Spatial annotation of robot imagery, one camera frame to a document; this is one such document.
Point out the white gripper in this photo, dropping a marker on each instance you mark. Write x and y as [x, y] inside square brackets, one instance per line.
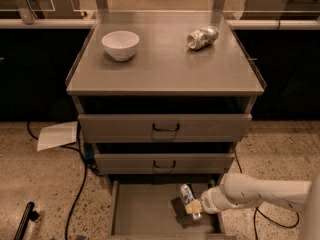
[210, 199]

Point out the blue silver redbull can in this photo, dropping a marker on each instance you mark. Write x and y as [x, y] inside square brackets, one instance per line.
[187, 196]

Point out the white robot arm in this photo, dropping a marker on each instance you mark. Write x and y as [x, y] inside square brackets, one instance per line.
[239, 191]

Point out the top grey drawer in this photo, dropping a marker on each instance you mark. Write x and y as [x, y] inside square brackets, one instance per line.
[147, 128]

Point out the middle grey drawer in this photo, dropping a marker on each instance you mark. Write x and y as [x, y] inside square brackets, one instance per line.
[164, 163]

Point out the grey drawer cabinet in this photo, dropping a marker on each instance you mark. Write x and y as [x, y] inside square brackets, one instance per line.
[164, 77]

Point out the crushed silver can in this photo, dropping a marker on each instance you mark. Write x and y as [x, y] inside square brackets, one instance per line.
[202, 37]

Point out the blue small box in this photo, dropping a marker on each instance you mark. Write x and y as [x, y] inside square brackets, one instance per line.
[88, 151]

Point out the white paper sheet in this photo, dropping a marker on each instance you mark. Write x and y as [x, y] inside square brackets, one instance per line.
[57, 135]

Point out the black floor tool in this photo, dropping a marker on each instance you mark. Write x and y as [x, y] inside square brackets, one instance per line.
[30, 214]

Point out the white ceramic bowl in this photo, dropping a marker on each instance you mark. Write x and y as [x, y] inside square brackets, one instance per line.
[121, 45]

